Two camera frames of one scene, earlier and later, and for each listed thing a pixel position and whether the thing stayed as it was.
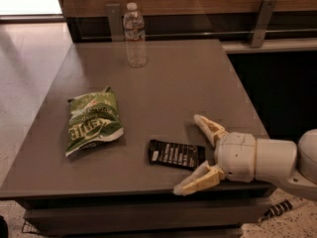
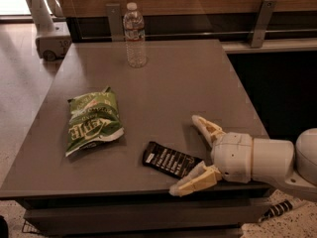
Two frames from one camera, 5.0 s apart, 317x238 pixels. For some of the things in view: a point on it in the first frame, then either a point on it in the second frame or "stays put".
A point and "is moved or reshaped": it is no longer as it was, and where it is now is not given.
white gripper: [236, 156] stays put
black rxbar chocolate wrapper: [187, 157] is moved or reshaped
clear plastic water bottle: [135, 34] stays put
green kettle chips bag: [93, 118] stays put
